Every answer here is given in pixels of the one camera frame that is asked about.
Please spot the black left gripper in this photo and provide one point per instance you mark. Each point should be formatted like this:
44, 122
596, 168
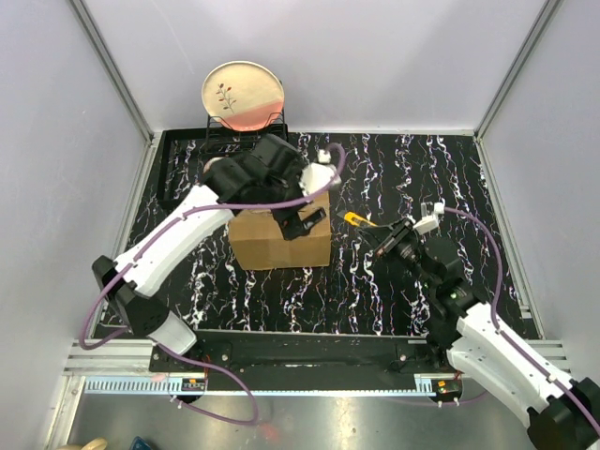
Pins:
292, 225

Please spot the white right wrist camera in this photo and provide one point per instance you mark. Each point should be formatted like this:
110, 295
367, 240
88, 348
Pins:
430, 217

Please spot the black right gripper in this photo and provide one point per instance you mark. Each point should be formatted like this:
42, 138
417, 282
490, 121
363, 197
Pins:
382, 241

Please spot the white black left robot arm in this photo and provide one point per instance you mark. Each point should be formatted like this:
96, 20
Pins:
271, 176

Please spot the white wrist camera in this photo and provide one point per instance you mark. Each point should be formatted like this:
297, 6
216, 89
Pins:
319, 173
430, 217

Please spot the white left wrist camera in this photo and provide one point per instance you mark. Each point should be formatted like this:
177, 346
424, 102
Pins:
319, 173

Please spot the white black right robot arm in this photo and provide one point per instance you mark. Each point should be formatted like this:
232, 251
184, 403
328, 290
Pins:
557, 411

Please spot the brown cardboard express box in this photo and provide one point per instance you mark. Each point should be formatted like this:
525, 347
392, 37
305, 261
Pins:
257, 243

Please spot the dark blue tray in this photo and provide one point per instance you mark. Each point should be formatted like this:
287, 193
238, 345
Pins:
138, 443

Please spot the yellow utility knife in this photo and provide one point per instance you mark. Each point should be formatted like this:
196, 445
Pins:
355, 220

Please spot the beige pink floral plate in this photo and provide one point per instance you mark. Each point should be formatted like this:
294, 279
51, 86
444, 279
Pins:
243, 96

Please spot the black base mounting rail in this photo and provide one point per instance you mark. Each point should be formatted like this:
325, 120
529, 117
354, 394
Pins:
235, 350

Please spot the black wire dish rack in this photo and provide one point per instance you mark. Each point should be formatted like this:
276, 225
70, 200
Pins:
184, 153

